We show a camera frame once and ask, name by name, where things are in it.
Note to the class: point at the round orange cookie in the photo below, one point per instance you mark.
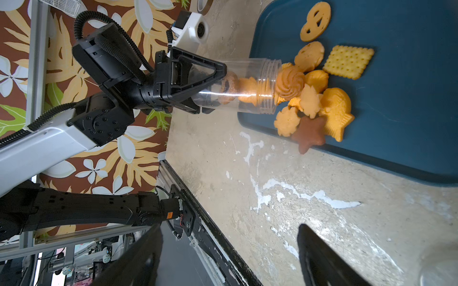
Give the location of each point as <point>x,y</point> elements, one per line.
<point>309,57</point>

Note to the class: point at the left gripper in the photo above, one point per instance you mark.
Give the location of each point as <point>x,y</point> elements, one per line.
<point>179,75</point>

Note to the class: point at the round pretzel cookie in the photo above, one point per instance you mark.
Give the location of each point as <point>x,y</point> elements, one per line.
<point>318,19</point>

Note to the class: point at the brown star cookie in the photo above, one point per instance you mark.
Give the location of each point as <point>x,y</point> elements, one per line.
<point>309,133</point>

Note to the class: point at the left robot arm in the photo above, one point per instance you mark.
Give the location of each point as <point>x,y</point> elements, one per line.
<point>106,52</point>

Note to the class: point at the orange flower cookie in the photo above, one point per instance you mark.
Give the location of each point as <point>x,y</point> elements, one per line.
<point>287,121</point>

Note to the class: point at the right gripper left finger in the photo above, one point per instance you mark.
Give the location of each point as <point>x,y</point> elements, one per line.
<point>139,265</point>

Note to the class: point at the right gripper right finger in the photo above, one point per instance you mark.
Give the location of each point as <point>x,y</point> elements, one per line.
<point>322,266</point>

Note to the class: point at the orange swirl cookie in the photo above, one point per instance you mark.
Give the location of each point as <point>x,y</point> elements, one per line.
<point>290,83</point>

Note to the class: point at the brown tape roll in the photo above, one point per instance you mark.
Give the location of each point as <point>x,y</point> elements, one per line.
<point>203,6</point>

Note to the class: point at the clear jar orange cookies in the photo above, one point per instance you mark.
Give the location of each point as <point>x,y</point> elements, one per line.
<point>247,87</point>

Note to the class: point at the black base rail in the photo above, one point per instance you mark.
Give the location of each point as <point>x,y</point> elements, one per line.
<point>185,215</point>

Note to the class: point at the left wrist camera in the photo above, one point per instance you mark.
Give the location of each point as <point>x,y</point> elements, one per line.
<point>191,31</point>

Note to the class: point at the orange fish cookie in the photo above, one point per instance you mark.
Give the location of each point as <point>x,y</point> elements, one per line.
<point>336,108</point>
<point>318,79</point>

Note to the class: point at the orange leaf cookie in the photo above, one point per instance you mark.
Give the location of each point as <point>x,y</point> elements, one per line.
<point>310,101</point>

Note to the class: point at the square cracker cookie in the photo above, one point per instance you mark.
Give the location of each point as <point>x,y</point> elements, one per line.
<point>348,61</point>

